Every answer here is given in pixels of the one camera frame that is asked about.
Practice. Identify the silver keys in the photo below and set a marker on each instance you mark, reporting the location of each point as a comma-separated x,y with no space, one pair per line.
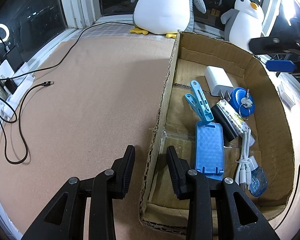
246,107

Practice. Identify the blue round tape measure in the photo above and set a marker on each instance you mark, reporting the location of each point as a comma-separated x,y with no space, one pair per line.
235,98

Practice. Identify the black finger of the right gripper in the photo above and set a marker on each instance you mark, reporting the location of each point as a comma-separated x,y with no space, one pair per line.
282,44

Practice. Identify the black brick adapter by window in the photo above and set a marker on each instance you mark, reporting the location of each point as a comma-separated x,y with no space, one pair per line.
14,58

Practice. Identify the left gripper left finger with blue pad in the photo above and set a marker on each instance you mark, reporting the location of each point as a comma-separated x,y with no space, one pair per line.
64,215

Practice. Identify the light blue clothespin clip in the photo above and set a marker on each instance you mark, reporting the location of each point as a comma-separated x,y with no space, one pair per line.
198,103

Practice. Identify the clear blue plastic item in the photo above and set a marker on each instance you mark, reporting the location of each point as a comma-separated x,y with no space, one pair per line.
259,182

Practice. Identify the ring light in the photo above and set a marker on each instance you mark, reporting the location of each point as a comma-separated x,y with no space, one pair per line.
289,9

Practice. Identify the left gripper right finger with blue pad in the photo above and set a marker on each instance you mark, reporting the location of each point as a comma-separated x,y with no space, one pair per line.
237,216

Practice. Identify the white power strip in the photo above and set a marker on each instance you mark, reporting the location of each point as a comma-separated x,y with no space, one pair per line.
14,99

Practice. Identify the black cylinder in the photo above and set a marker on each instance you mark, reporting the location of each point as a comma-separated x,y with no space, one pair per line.
229,132

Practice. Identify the small plush penguin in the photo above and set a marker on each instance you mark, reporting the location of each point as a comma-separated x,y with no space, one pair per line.
242,23

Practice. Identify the blue phone stand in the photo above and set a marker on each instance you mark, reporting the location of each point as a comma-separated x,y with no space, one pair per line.
209,152

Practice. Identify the cardboard box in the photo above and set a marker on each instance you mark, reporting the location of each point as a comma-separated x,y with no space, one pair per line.
176,121

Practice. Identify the white wall charger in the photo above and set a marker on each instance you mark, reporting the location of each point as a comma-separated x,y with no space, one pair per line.
218,82

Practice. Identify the white charger on strip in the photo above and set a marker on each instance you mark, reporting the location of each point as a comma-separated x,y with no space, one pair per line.
6,71

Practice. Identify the large plush penguin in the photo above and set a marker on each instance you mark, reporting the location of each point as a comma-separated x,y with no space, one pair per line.
165,17

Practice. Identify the small white box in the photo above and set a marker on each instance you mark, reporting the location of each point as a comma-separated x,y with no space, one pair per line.
286,95

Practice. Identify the black adapter on strip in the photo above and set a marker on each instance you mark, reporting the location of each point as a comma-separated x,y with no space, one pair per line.
11,86

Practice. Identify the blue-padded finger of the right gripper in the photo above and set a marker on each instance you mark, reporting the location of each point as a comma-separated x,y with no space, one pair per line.
284,66

